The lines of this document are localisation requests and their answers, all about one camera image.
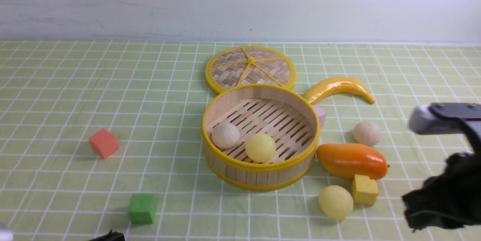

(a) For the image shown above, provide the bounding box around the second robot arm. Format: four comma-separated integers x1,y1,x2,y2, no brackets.
402,121,480,231

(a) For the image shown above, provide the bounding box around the yellow bun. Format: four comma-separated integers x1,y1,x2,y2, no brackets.
318,185,354,220
245,133,276,163

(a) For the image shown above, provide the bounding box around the woven bamboo steamer lid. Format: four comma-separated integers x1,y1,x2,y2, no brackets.
205,45,297,95

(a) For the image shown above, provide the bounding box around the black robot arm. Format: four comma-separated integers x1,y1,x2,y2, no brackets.
89,230,125,241

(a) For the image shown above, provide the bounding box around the green checkered tablecloth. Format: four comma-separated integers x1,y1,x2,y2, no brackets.
0,40,480,241

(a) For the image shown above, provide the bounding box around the orange toy mango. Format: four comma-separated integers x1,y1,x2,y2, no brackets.
316,143,389,180

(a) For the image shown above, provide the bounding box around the pink wooden block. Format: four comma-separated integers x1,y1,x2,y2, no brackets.
313,105,326,127

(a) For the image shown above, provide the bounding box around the white bun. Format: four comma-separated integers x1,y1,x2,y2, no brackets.
211,121,240,149
352,121,382,147

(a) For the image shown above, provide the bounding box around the green wooden cube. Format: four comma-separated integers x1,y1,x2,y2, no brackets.
127,193,157,224

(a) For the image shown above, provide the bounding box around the bamboo steamer tray yellow rim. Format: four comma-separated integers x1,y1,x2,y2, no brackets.
201,85,321,191

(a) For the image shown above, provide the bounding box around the yellow wooden cube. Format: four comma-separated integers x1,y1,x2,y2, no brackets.
351,174,379,206

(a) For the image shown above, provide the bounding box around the red wooden cube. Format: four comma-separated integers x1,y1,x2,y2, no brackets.
89,128,120,159

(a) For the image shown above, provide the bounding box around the yellow toy banana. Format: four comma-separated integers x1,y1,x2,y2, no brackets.
302,77,376,105

